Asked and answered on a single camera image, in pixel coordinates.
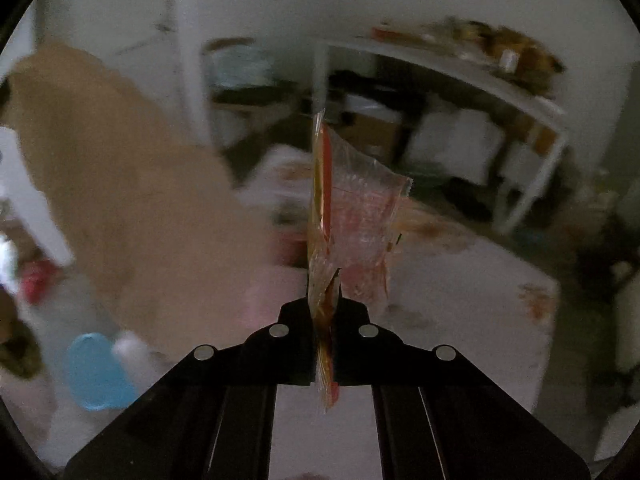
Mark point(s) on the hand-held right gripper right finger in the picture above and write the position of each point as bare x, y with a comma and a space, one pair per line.
350, 345

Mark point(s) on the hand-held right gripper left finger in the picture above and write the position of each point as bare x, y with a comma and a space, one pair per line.
300, 340

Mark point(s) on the orange clear plastic wrapper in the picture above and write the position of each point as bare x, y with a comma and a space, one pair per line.
350, 220

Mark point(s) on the blue plastic mesh basket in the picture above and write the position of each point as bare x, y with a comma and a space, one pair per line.
95, 375

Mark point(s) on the brown cardboard box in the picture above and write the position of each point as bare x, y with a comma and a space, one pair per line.
375, 135

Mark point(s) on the tan blurred panel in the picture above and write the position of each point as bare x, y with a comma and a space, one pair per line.
140, 200

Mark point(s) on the white printed plastic bag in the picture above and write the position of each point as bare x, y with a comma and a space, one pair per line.
240, 65

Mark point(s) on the white framed desk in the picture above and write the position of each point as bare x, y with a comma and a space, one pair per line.
530, 105

